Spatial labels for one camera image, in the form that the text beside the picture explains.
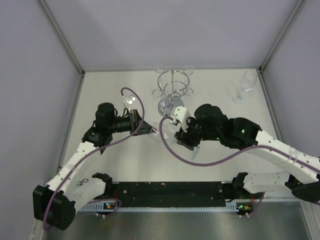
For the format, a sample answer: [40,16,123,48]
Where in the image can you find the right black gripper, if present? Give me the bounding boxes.
[175,116,221,150]

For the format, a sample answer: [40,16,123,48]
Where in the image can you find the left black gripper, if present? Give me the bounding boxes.
[108,109,157,136]

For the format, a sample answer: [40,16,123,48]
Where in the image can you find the chrome wine glass rack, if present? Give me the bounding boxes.
[152,66,195,117]

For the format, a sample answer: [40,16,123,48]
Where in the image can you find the clear wine glass taken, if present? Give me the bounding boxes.
[232,71,258,104]

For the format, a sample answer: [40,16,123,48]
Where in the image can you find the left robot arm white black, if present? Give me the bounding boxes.
[32,102,153,230]

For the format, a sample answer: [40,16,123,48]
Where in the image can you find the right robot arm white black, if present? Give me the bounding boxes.
[172,103,320,204]

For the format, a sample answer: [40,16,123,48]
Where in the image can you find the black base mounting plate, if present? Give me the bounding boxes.
[107,181,238,208]

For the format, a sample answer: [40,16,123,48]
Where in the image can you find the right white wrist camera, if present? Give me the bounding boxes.
[170,106,191,132]

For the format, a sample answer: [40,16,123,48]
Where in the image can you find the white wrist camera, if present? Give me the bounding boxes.
[170,106,191,132]
[122,93,137,111]

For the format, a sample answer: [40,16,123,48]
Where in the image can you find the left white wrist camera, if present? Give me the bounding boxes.
[122,93,137,111]

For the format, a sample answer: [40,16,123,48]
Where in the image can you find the light blue slotted cable duct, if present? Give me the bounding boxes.
[79,202,239,213]

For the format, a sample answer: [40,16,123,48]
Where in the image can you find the right aluminium frame post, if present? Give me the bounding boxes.
[258,0,307,73]

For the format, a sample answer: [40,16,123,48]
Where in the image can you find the aluminium frame post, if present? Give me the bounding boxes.
[258,0,307,73]
[36,0,85,77]

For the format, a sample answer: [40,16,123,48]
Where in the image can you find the left aluminium frame post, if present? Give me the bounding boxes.
[36,0,85,77]

